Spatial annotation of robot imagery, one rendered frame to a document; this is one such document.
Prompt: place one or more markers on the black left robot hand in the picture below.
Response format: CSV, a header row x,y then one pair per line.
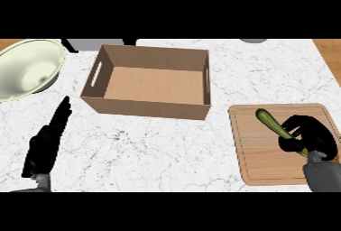
x,y
46,143

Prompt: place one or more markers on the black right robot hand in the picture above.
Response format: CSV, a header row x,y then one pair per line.
x,y
313,135

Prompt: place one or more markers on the green squash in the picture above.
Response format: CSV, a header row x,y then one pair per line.
x,y
272,121

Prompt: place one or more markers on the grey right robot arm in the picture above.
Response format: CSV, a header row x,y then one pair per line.
x,y
324,174

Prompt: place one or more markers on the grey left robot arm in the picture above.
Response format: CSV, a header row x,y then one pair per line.
x,y
37,183

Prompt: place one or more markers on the wooden cutting board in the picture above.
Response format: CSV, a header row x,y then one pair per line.
x,y
262,156

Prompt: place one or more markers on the brown cardboard box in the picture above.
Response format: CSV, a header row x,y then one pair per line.
x,y
151,87

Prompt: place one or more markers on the pale green bowl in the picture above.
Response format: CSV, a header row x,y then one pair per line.
x,y
27,69

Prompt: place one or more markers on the grey round object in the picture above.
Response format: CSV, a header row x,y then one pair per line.
x,y
254,40

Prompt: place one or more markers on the grey appliance with black legs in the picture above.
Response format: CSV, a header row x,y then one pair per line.
x,y
95,44

